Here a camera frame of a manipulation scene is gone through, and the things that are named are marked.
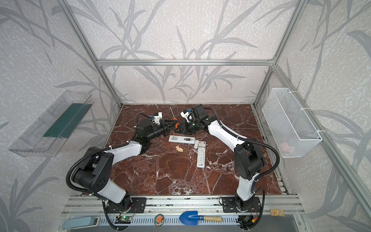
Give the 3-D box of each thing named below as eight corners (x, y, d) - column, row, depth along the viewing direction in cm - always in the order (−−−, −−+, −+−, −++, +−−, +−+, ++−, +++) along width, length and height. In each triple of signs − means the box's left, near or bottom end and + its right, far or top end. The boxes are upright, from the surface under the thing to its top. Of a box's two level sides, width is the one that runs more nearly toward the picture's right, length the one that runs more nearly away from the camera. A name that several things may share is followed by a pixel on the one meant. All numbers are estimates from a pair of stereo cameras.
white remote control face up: (196, 167, 89) (196, 166, 87) (198, 142, 100) (198, 140, 98) (205, 168, 89) (205, 166, 87) (206, 143, 100) (206, 141, 98)
